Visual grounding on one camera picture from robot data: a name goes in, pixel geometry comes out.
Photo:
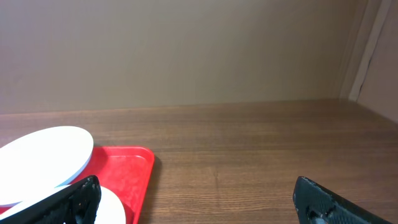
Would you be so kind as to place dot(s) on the white plate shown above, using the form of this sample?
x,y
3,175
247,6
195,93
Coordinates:
x,y
43,160
110,210

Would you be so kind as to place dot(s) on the right white plate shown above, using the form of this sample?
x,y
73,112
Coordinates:
x,y
110,210

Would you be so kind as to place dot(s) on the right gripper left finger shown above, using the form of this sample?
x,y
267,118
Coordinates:
x,y
77,203

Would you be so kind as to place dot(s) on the red plastic tray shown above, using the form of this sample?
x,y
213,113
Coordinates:
x,y
124,170

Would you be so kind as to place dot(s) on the top white plate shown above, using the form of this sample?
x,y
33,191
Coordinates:
x,y
43,160

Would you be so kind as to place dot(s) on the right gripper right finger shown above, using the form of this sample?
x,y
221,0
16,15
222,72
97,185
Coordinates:
x,y
315,204

